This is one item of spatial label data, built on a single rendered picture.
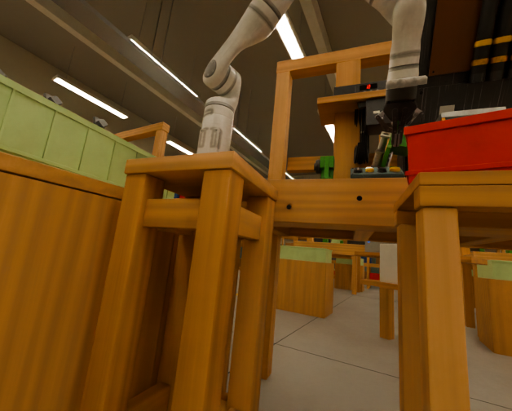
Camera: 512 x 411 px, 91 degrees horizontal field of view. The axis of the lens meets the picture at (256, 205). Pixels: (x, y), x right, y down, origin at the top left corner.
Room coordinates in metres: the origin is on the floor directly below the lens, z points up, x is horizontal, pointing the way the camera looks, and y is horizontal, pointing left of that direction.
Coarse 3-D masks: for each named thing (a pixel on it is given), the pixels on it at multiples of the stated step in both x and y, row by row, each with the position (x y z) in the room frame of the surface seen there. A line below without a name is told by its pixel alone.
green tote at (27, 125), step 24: (0, 96) 0.49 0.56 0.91; (24, 96) 0.53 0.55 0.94; (0, 120) 0.50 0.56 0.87; (24, 120) 0.54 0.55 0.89; (48, 120) 0.58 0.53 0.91; (72, 120) 0.62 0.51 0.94; (0, 144) 0.51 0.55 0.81; (24, 144) 0.55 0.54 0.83; (48, 144) 0.58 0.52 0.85; (72, 144) 0.63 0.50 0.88; (96, 144) 0.69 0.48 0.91; (120, 144) 0.76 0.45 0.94; (72, 168) 0.64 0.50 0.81; (96, 168) 0.71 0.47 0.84; (120, 168) 0.77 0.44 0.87; (168, 192) 0.98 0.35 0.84
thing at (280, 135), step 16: (352, 64) 1.32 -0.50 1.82; (288, 80) 1.46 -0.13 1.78; (336, 80) 1.35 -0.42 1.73; (352, 80) 1.32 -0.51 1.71; (288, 96) 1.47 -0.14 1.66; (288, 112) 1.49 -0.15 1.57; (352, 112) 1.32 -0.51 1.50; (272, 128) 1.49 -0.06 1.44; (288, 128) 1.52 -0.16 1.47; (336, 128) 1.35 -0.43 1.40; (352, 128) 1.32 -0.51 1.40; (272, 144) 1.49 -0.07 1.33; (336, 144) 1.35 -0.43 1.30; (352, 144) 1.32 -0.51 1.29; (272, 160) 1.48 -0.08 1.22; (336, 160) 1.35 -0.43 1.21; (352, 160) 1.32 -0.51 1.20; (272, 176) 1.48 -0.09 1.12; (336, 176) 1.35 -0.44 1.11
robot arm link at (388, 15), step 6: (372, 0) 0.52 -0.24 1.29; (378, 0) 0.51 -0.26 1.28; (384, 0) 0.50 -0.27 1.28; (390, 0) 0.52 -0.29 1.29; (396, 0) 0.52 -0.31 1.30; (372, 6) 0.53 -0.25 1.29; (378, 6) 0.52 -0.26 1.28; (384, 6) 0.52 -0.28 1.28; (390, 6) 0.53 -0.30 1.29; (384, 12) 0.54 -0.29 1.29; (390, 12) 0.54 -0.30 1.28; (390, 18) 0.55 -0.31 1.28
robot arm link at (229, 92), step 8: (232, 72) 0.68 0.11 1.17; (232, 80) 0.68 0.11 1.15; (240, 80) 0.70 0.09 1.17; (224, 88) 0.69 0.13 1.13; (232, 88) 0.70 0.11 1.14; (240, 88) 0.71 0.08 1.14; (216, 96) 0.67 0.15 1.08; (224, 96) 0.73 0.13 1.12; (232, 96) 0.70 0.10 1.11; (208, 104) 0.68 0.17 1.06; (224, 104) 0.67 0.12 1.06; (232, 104) 0.69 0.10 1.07
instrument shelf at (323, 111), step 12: (336, 96) 1.24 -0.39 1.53; (348, 96) 1.22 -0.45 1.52; (360, 96) 1.19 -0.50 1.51; (372, 96) 1.17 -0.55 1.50; (384, 96) 1.16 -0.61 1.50; (324, 108) 1.31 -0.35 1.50; (336, 108) 1.30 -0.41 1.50; (348, 108) 1.29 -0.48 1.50; (360, 108) 1.28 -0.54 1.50; (324, 120) 1.43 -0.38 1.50
